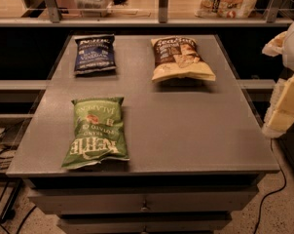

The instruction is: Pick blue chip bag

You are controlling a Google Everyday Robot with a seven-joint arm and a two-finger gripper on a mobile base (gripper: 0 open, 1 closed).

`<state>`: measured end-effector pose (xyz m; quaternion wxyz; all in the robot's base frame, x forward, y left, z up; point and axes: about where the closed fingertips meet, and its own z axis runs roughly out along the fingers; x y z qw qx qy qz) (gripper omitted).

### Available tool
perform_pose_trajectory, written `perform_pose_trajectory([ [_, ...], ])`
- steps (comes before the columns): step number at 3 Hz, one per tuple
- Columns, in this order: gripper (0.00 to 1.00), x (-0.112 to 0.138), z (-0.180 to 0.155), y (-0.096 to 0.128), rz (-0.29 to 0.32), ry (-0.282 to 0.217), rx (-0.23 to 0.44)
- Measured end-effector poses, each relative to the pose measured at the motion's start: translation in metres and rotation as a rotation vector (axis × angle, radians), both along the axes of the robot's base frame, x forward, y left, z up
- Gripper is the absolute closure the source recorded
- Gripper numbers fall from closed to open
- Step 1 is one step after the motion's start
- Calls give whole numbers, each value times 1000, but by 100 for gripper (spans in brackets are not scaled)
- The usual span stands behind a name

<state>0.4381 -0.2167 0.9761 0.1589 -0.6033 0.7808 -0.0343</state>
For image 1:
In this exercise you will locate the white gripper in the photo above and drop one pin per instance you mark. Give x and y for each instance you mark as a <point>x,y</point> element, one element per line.
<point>279,116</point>

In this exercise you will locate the blue chip bag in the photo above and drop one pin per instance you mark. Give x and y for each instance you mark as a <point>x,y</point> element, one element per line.
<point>95,53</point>

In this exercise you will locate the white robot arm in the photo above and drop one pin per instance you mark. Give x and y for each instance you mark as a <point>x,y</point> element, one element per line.
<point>288,56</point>

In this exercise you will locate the brown and cream chip bag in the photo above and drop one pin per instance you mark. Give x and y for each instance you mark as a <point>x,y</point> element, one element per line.
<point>177,57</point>

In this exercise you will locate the printed bag on shelf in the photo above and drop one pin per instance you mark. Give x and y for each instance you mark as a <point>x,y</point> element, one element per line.
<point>228,9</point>

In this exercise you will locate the green jalapeno chip bag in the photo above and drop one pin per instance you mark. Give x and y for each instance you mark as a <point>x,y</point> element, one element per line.
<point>98,133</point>

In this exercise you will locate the metal shelf rack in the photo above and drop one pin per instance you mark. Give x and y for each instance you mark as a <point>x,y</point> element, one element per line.
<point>133,13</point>

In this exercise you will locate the grey table with drawers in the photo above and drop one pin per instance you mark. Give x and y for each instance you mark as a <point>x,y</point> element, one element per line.
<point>196,151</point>

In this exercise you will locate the clear plastic container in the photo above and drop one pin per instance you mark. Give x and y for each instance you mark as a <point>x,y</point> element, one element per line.
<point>93,0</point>

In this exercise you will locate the black box on left floor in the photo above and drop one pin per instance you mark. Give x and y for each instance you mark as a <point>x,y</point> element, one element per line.
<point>12,135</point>

